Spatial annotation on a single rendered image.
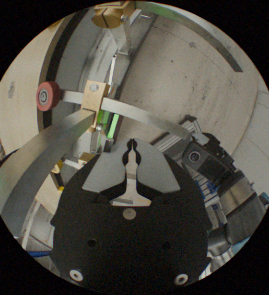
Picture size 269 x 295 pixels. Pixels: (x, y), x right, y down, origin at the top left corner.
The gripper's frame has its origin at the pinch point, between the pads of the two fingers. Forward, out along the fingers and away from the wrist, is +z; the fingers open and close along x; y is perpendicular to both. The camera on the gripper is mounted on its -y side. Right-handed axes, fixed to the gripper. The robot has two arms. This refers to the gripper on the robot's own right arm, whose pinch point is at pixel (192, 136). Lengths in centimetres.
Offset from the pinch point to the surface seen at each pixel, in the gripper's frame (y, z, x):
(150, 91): -9, 85, 11
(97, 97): -28.8, -3.9, 0.8
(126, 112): -21.2, -2.5, -0.8
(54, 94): -39.7, -7.4, 0.6
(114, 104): -24.6, -2.6, 0.2
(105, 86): -27.8, -3.6, 3.8
